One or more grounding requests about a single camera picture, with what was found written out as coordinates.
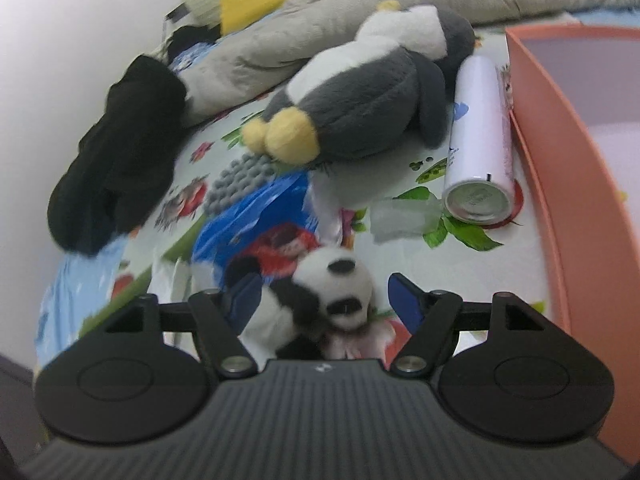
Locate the light blue bed sheet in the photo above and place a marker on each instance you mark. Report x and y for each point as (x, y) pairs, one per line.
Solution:
(82, 286)

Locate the grey penguin plush toy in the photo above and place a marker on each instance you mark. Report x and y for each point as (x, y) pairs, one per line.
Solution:
(360, 98)

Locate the black clothing pile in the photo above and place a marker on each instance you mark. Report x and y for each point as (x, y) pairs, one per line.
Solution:
(125, 162)

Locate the grey quilt blanket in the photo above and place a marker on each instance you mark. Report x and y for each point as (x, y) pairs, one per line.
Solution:
(257, 58)

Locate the pink cardboard box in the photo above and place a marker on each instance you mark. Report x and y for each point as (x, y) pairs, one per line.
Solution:
(575, 91)

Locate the green massage brush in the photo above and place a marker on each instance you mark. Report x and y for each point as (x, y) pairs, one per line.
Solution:
(203, 187)

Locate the small panda plush toy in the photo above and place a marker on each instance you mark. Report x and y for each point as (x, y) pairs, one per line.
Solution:
(323, 310)

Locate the white tissue paper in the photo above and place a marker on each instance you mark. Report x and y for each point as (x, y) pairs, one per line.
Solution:
(170, 280)

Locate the blue red plastic snack bag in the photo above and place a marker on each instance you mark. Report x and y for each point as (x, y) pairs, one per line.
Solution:
(277, 224)

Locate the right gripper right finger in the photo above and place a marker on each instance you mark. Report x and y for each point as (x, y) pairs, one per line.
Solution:
(408, 301)

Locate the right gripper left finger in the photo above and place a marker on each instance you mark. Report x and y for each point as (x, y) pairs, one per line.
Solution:
(240, 300)

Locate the white spray can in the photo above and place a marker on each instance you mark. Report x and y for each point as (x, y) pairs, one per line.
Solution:
(479, 184)

